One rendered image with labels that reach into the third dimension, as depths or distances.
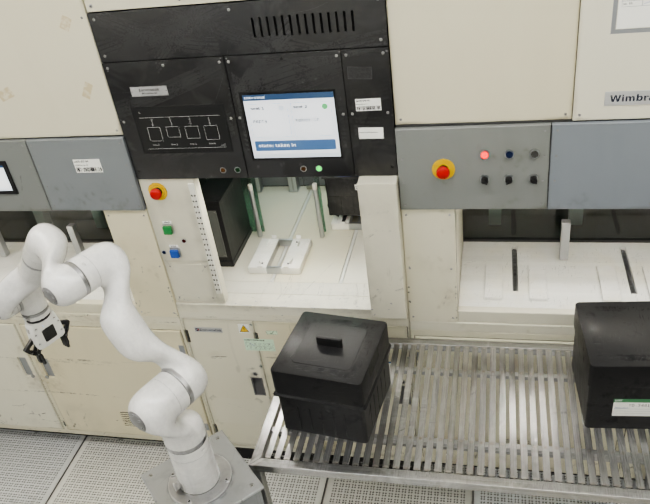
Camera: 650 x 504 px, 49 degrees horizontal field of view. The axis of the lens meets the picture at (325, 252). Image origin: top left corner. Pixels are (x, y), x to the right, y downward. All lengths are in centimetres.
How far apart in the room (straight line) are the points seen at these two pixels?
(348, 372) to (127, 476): 157
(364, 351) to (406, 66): 83
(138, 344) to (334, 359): 58
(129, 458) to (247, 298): 112
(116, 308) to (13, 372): 159
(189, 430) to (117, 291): 43
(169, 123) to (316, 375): 91
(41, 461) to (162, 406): 179
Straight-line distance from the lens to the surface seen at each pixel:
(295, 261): 274
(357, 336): 217
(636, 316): 228
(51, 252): 190
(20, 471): 365
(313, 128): 216
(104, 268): 189
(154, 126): 234
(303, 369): 210
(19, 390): 350
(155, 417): 190
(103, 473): 344
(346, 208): 289
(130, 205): 253
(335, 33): 205
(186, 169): 237
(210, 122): 225
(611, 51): 205
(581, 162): 216
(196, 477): 213
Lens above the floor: 243
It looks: 33 degrees down
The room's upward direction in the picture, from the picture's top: 9 degrees counter-clockwise
